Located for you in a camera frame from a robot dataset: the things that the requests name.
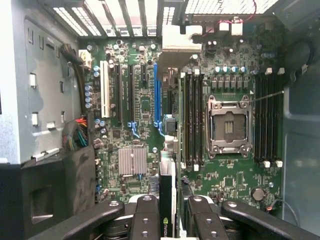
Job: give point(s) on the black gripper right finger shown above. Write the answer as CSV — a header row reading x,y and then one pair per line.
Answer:
x,y
207,225

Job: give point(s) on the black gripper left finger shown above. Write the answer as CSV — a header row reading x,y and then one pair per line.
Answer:
x,y
146,225

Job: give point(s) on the green motherboard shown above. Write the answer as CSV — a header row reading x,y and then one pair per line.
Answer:
x,y
225,175

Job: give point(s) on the coin cell battery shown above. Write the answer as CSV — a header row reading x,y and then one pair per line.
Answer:
x,y
258,194

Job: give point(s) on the silver chipset heat sink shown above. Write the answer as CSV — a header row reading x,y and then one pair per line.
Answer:
x,y
132,161

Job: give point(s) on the black plastic fan shroud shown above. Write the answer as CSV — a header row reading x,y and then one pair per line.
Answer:
x,y
62,180

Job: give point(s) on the metal CPU socket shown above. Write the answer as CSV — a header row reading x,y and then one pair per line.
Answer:
x,y
228,125

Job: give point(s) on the black RAM slot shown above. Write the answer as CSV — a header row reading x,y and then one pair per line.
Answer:
x,y
202,120
271,120
258,120
278,120
196,120
190,120
264,120

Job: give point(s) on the open black PC case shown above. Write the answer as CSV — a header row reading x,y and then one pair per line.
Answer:
x,y
300,150

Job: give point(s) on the long black expansion slot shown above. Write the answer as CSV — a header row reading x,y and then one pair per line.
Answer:
x,y
118,95
171,100
131,95

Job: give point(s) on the blue expansion slot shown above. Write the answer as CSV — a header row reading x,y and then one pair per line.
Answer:
x,y
157,95

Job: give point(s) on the thin metal locking lever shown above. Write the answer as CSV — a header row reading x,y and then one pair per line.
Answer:
x,y
265,96

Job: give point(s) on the white expansion slot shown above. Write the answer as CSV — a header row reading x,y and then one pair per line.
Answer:
x,y
105,87

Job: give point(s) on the short black expansion slot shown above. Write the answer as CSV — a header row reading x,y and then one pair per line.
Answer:
x,y
143,73

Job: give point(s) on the grey power supply unit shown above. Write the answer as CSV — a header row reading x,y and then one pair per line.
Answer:
x,y
50,100

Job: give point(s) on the white power connector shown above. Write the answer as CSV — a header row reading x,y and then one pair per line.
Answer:
x,y
83,56

